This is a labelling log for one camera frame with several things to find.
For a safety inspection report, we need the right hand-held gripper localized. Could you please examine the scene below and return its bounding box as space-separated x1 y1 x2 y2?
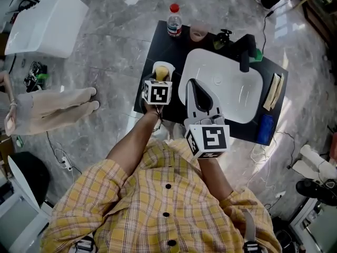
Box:
183 78 231 160

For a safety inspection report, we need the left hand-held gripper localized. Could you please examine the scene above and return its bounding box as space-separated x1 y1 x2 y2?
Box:
141 72 173 106

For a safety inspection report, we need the yellow soap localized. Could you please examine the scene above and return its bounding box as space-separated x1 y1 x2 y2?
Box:
155 65 170 82

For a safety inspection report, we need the white soap dish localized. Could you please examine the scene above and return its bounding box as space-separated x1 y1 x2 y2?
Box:
152 61 176 83

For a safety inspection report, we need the person's right forearm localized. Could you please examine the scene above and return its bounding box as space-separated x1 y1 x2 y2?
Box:
197 157 234 201

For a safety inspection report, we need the person's left forearm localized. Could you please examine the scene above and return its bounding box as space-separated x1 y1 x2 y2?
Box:
105 104 164 178

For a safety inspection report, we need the black vanity cabinet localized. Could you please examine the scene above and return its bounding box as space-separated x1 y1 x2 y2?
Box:
133 20 289 147

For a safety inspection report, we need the white sink basin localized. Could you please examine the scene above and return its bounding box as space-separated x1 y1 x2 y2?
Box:
177 48 264 124

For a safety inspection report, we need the clear bottle with red cap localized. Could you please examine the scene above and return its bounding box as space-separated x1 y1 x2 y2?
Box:
166 3 183 38

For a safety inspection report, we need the pink cup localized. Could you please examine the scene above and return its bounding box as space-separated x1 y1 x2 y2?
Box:
190 22 209 42

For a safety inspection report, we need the green pump dispenser bottle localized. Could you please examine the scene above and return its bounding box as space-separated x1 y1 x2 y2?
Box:
212 28 234 51

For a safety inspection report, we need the beige folded cloth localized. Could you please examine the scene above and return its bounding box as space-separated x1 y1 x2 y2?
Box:
270 73 286 112
263 72 281 110

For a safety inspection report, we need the black faucet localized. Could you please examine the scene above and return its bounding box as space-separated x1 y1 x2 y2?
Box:
231 33 257 73

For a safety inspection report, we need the yellow plaid shirt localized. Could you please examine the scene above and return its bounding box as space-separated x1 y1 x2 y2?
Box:
40 138 283 253

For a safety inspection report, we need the green and black device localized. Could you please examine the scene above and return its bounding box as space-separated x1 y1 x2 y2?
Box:
23 60 50 92

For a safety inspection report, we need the white rectangular tub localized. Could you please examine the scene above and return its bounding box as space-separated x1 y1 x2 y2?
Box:
4 0 90 59

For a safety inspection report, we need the white power strip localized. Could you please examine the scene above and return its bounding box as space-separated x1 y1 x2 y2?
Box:
61 155 73 171

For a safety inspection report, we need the black round seat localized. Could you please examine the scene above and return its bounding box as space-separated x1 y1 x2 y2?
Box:
7 151 51 208

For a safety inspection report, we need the black wrist cord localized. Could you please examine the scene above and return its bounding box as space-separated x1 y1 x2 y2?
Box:
152 106 164 133

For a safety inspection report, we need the white floor cable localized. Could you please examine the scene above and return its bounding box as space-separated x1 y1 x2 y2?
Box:
246 138 277 190

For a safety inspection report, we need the black floor cable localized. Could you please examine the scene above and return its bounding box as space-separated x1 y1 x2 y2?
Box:
45 130 83 176
273 130 297 170

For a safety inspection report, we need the grey shoulder strap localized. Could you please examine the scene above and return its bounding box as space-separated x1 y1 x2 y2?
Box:
241 208 257 253

